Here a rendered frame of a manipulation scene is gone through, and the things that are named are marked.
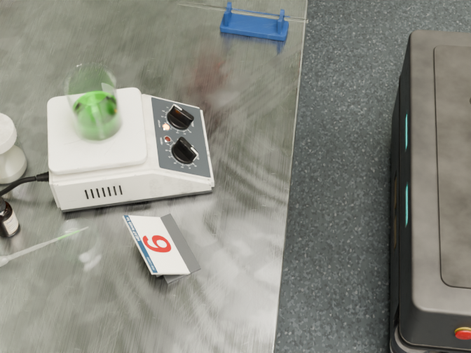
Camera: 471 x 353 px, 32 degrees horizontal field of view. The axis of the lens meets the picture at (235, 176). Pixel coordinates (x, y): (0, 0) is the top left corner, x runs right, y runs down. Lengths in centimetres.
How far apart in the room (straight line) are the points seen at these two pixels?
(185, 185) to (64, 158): 15
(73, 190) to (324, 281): 94
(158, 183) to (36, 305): 21
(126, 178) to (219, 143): 16
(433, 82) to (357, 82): 49
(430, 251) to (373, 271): 40
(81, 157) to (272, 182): 25
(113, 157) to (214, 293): 20
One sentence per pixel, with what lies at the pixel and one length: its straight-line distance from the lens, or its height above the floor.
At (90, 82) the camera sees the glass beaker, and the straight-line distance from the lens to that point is 102.
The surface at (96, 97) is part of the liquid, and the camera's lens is 102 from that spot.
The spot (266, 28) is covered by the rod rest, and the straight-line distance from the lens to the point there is 124.
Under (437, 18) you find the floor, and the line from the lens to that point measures 241.
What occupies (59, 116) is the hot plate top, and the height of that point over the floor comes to 84.
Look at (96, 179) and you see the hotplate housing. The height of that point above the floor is 82.
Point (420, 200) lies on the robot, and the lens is 156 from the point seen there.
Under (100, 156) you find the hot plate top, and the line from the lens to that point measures 101.
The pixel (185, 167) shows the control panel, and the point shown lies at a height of 80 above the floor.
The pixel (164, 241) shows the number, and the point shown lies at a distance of 101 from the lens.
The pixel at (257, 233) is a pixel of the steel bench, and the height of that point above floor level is 75.
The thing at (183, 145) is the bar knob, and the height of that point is 82.
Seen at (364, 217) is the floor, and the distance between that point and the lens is 195.
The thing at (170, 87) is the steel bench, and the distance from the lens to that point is 118.
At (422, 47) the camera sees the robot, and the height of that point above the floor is 36.
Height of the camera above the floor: 163
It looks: 54 degrees down
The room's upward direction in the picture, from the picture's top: 2 degrees counter-clockwise
